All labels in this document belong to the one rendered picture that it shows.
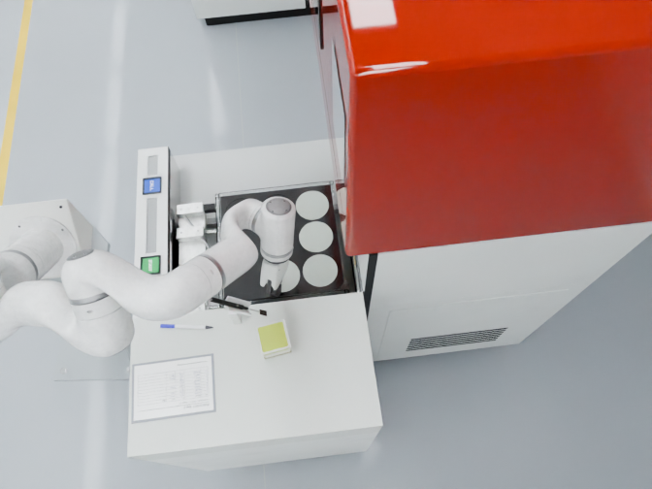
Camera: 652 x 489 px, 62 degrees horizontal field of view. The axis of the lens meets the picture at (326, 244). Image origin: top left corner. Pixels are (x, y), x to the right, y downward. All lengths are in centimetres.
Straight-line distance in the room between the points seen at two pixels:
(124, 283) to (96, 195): 189
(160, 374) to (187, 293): 44
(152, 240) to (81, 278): 54
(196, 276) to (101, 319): 20
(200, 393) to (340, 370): 36
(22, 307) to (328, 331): 71
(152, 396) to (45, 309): 38
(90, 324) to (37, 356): 160
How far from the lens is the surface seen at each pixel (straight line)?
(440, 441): 241
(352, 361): 144
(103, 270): 113
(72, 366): 267
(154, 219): 167
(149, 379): 150
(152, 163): 178
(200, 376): 147
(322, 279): 157
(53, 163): 319
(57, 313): 127
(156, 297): 109
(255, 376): 144
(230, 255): 118
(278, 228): 131
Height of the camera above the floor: 237
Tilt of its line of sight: 65 degrees down
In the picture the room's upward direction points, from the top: 3 degrees counter-clockwise
